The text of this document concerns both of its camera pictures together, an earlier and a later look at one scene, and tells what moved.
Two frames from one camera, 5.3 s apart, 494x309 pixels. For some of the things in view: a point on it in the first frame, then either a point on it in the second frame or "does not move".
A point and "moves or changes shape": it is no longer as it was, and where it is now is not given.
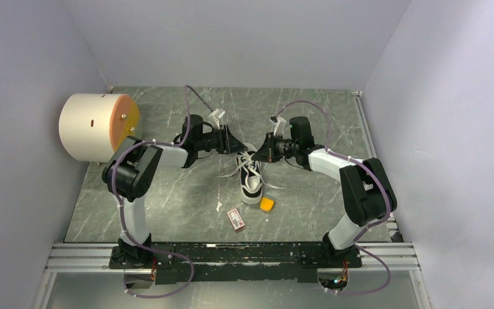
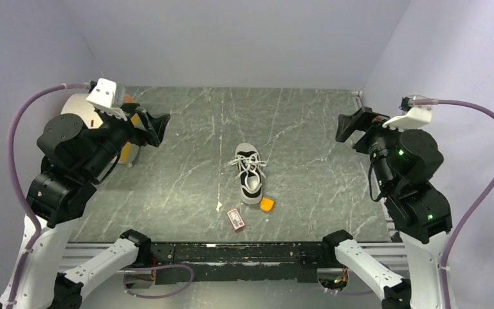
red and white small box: [235, 219] does not move
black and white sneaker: [251, 177] does not move
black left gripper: [227, 143] -> [155, 125]
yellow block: [266, 204] does not move
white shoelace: [250, 162] moves or changes shape
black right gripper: [267, 153] -> [366, 119]
